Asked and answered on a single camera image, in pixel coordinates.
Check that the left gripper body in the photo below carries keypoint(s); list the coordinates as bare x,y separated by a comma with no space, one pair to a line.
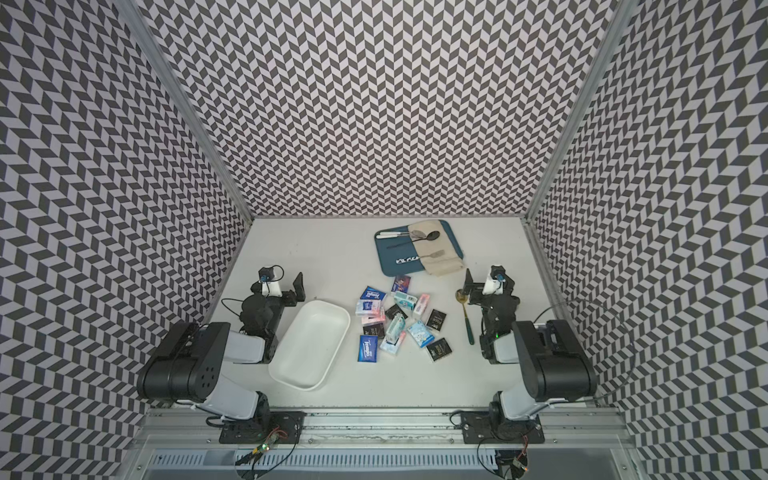
278,304

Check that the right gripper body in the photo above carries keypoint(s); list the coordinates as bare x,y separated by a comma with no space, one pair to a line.
485,301

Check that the white storage box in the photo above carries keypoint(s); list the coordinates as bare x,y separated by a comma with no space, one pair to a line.
309,347

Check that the teal cartoon tissue pack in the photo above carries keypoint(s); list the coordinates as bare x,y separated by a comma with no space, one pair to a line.
405,300

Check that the purple tissue pack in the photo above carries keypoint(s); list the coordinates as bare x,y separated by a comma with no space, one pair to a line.
401,284

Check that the dark blue Tempo pack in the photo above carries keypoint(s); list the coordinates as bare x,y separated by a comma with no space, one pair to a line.
371,293

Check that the mint green tissue pack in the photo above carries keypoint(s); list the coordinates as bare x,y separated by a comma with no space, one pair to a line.
395,328

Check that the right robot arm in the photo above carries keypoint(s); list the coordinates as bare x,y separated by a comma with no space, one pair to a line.
553,365

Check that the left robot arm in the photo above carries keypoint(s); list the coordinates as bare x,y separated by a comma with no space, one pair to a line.
186,367

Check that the beige cloth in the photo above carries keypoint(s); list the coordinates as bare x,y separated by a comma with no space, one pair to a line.
435,249

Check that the pink slim tissue pack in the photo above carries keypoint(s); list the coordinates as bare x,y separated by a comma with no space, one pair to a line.
421,306

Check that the black tissue pack upper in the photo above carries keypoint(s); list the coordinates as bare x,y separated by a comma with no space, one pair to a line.
436,320

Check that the black tissue pack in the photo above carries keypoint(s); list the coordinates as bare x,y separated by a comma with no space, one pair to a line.
395,312
436,320
439,349
377,330

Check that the teal tray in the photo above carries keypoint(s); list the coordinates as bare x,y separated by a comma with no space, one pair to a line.
388,250

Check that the dark metal spoon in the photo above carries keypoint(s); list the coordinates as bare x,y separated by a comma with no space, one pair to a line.
433,235

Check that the light blue tissue pack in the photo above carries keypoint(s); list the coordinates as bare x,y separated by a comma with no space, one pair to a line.
420,333

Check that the black tissue pack lower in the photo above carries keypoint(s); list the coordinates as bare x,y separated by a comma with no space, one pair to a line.
439,349

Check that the black tissue pack centre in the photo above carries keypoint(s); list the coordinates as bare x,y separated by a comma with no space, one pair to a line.
395,312

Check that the pink white tissue pack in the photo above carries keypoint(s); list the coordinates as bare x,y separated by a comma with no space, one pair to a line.
373,318

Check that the black tissue pack left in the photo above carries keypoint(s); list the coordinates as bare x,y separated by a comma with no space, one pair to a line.
377,330

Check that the blue Tempo pack lower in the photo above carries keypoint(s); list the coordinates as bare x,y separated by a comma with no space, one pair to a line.
368,348

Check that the pale blue pink pack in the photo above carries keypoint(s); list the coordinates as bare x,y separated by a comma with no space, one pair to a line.
393,348

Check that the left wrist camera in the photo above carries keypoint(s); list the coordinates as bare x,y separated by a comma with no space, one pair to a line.
269,278

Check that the patterned handle fork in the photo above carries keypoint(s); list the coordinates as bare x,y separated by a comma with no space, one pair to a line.
416,258

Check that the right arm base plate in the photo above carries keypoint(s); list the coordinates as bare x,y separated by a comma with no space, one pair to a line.
478,427

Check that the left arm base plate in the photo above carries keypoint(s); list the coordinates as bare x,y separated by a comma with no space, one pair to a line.
288,425

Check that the aluminium front rail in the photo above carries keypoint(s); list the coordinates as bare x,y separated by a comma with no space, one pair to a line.
380,428

